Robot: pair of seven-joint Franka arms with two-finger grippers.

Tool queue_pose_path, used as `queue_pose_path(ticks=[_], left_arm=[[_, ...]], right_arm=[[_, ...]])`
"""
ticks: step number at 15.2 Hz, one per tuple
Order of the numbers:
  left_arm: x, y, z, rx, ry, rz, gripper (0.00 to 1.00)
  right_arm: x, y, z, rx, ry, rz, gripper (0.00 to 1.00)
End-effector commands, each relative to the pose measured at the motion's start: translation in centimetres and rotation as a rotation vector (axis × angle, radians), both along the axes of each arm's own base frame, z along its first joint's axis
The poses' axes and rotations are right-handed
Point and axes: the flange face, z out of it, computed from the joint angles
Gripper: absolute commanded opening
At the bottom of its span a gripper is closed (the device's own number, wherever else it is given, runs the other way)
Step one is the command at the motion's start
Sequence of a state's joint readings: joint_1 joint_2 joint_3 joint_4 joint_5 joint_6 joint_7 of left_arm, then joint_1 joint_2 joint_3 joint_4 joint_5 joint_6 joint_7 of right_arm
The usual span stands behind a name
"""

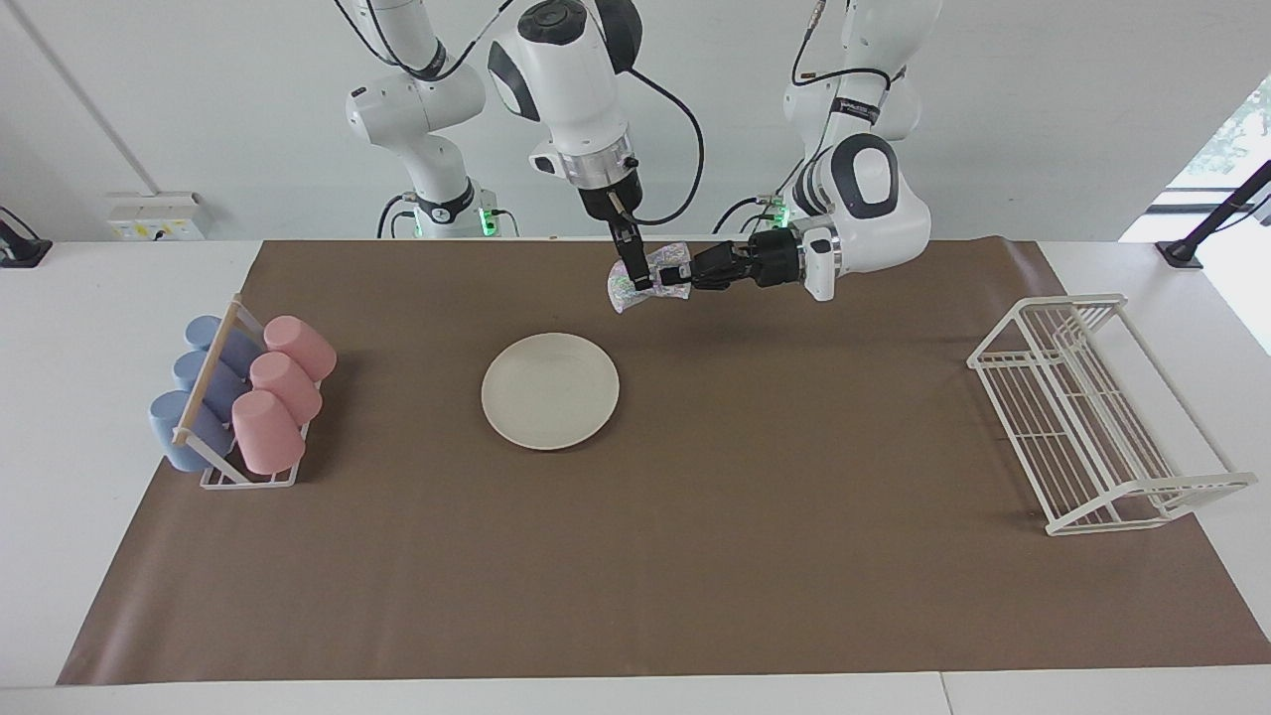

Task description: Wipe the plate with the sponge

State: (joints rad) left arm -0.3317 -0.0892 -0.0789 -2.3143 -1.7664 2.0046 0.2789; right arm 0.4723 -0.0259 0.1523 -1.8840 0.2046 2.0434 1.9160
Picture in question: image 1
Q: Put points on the cup rack with wooden rod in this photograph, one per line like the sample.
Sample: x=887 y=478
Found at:
x=207 y=367

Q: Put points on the black camera stand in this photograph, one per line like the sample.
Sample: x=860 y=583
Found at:
x=1184 y=250

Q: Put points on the pink plastic cup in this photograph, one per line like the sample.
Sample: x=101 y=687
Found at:
x=266 y=435
x=288 y=385
x=301 y=345

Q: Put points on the silver glitter sponge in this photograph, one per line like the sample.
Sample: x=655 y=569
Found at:
x=624 y=296

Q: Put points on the cream round plate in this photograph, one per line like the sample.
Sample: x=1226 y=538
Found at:
x=550 y=391

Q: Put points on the blue plastic cup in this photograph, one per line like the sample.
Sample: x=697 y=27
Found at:
x=194 y=369
x=179 y=437
x=204 y=331

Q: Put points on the black table clamp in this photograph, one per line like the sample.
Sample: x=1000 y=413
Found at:
x=22 y=250

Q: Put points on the brown table mat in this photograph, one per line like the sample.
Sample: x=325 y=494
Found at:
x=695 y=556

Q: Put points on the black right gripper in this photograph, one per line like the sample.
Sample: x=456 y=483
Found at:
x=608 y=204

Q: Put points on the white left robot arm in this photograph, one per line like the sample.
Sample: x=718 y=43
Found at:
x=874 y=209

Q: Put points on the bright window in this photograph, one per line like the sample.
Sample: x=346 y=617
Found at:
x=1241 y=129

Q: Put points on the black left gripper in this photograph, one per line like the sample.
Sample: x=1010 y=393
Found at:
x=775 y=260

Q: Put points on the white wall outlet box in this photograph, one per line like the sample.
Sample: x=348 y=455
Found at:
x=154 y=216

